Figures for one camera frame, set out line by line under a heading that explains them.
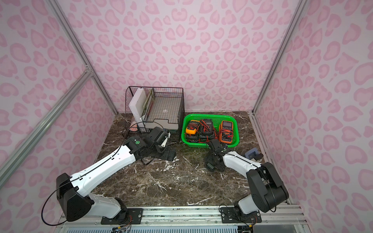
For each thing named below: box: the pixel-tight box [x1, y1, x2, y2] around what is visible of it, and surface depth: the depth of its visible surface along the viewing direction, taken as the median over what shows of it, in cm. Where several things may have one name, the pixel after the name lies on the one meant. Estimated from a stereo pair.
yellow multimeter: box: [185, 119, 201, 135], surface depth 95 cm
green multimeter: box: [199, 118, 214, 140], surface depth 97 cm
